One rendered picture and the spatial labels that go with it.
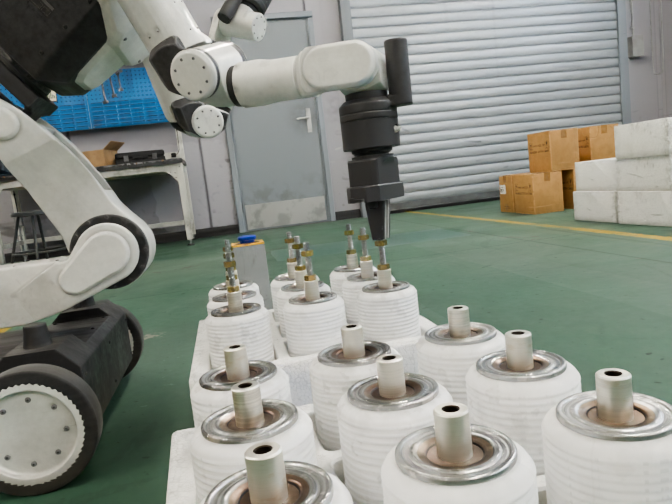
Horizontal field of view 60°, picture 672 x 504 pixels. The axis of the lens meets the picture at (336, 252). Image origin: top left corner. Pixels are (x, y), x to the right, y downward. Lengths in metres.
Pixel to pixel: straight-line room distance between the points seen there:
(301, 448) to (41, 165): 0.87
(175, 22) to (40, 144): 0.35
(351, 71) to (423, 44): 5.63
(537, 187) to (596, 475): 4.19
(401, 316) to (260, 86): 0.42
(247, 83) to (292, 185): 5.09
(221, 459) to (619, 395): 0.27
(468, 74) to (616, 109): 1.81
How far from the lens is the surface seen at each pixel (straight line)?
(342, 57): 0.87
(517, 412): 0.51
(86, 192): 1.19
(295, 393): 0.86
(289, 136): 6.05
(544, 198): 4.59
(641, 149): 3.46
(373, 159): 0.86
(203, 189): 5.99
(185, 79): 0.97
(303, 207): 6.04
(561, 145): 4.67
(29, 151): 1.19
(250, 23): 1.50
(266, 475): 0.35
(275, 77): 0.94
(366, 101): 0.87
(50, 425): 1.04
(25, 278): 1.23
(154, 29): 1.01
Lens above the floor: 0.43
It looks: 7 degrees down
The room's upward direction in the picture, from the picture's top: 7 degrees counter-clockwise
